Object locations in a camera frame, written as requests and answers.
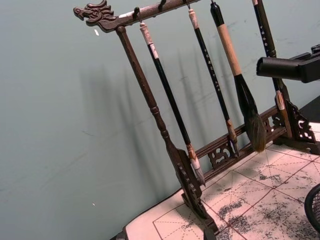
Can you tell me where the thin black calligraphy brush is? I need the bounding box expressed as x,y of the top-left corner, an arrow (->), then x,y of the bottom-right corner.
187,8 -> 241,158

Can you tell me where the black brush with white cap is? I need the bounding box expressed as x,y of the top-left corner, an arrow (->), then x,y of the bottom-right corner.
138,21 -> 207,187

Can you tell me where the white gridded calligraphy practice cloth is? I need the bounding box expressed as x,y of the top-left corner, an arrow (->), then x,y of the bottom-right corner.
124,129 -> 320,240

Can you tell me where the black mesh container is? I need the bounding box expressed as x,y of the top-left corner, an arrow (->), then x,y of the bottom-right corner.
303,184 -> 320,240

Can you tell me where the carved dark wooden brush rack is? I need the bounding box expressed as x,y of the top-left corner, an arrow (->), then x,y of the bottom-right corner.
73,0 -> 320,240

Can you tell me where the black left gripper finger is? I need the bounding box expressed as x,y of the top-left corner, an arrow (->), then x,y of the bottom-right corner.
255,51 -> 320,84

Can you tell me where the large brush with beige handle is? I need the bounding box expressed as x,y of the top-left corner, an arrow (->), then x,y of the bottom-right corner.
209,0 -> 267,153

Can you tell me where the dark green calligraphy brush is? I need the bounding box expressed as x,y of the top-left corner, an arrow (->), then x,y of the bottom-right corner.
250,0 -> 294,138

